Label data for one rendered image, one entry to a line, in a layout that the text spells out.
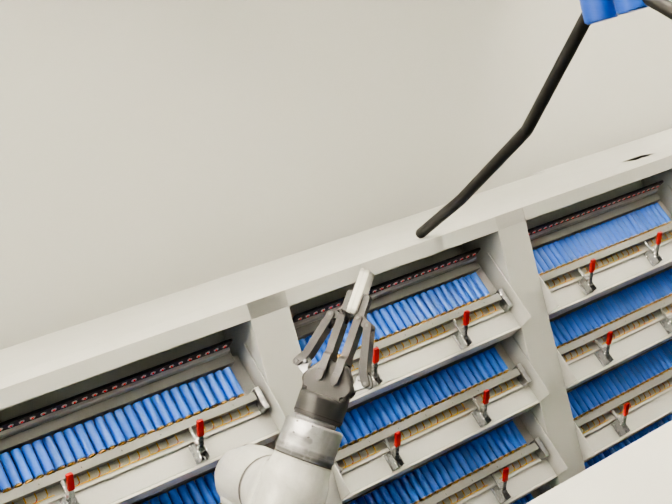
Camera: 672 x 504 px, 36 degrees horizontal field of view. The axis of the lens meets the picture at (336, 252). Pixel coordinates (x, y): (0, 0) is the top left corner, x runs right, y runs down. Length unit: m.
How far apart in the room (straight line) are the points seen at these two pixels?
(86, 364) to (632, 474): 1.31
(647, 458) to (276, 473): 0.77
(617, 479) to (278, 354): 1.38
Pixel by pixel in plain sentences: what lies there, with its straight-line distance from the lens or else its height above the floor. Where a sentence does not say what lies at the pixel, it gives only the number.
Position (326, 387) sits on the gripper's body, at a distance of 1.56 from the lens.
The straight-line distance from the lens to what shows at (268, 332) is 2.13.
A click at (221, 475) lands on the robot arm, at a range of 1.69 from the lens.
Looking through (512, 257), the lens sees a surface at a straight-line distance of 2.54.
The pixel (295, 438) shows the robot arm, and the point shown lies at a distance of 1.53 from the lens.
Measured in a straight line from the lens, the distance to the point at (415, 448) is 2.38.
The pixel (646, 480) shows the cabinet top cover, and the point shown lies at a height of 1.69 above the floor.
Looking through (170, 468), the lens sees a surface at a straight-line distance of 2.07.
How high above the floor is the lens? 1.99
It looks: 6 degrees down
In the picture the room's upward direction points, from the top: 15 degrees counter-clockwise
